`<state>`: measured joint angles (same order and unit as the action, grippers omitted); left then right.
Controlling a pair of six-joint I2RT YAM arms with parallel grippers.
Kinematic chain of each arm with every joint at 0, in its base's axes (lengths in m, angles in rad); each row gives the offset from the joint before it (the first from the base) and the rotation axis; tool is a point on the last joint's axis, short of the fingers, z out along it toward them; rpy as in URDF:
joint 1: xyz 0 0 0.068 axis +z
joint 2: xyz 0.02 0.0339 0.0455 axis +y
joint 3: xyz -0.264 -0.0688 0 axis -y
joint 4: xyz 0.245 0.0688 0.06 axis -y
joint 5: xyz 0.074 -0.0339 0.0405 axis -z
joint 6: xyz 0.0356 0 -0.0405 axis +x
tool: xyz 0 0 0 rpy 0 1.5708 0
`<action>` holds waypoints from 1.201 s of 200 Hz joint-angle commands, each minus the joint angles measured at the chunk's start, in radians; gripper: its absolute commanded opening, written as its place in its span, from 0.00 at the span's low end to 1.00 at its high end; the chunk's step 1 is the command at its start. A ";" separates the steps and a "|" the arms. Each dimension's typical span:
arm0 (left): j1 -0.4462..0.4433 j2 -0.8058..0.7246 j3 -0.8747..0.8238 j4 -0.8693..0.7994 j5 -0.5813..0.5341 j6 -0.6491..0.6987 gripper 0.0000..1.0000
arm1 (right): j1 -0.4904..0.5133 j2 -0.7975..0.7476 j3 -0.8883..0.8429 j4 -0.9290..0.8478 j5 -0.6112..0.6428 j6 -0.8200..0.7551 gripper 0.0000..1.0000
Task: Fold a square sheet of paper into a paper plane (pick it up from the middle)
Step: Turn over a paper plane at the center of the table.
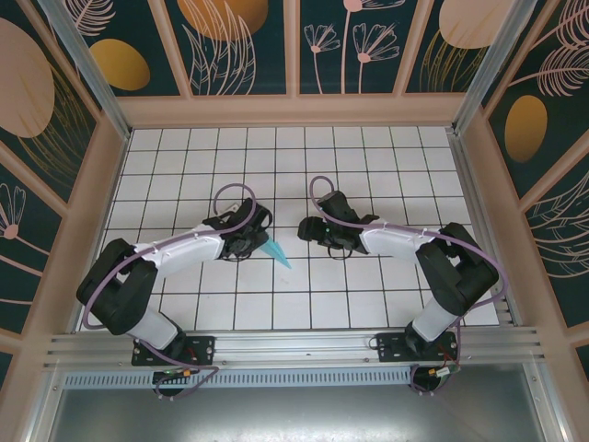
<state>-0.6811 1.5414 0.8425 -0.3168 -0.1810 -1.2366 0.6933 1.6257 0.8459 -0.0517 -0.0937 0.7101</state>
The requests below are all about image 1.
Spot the aluminium frame profile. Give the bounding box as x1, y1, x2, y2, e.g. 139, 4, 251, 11
524, 354, 572, 442
25, 367, 65, 442

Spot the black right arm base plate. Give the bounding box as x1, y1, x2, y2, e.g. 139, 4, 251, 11
375, 331, 461, 365

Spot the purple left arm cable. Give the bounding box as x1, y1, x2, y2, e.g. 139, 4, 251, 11
81, 181, 258, 401

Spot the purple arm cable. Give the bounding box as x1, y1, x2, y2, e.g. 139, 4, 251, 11
81, 181, 258, 401
307, 174, 510, 397

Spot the grey metal sheet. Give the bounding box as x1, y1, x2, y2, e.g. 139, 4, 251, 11
45, 386, 553, 442

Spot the aluminium front mounting rail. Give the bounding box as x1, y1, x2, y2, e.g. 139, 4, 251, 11
43, 326, 549, 369

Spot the aluminium side rail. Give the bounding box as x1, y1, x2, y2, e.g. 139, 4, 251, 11
445, 128, 524, 328

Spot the teal cloth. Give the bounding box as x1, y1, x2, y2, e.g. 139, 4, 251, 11
258, 234, 295, 272

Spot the slotted grey cable duct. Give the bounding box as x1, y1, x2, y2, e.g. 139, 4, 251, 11
62, 367, 415, 389

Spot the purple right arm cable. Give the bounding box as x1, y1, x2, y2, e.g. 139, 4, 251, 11
307, 174, 510, 397

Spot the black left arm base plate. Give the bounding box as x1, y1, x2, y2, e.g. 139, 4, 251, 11
131, 334, 217, 367

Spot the aluminium corner post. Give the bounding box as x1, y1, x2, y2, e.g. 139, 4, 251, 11
453, 0, 537, 134
39, 0, 133, 139

